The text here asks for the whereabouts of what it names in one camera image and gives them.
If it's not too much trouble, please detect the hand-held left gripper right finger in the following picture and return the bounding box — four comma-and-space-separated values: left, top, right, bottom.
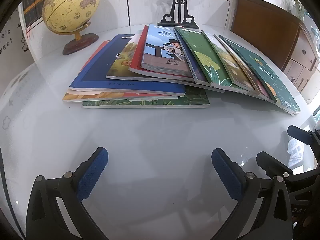
211, 148, 293, 240

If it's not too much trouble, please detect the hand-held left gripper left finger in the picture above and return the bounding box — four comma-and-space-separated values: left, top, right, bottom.
25, 147, 109, 240

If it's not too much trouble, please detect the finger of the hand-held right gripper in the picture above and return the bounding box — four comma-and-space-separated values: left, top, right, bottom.
256, 151, 320, 188
287, 124, 320, 145

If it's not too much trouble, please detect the pile of picture books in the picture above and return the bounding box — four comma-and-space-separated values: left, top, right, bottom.
62, 24, 302, 117

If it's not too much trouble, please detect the brown wooden sideboard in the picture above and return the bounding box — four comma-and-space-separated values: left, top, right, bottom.
230, 0, 320, 93

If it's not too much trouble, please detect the leafy potted plant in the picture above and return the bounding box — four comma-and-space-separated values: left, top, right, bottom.
287, 0, 309, 23

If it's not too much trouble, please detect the vintage yellow globe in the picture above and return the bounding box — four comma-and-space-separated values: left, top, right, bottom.
41, 0, 101, 56

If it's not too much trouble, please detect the white bookshelf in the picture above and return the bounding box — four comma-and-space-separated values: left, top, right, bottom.
19, 0, 234, 45

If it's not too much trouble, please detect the embroidered round fan on stand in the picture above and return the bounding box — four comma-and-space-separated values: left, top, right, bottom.
156, 0, 207, 29

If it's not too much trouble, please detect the row of dark hardcover volumes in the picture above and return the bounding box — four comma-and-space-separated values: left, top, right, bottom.
23, 0, 52, 28

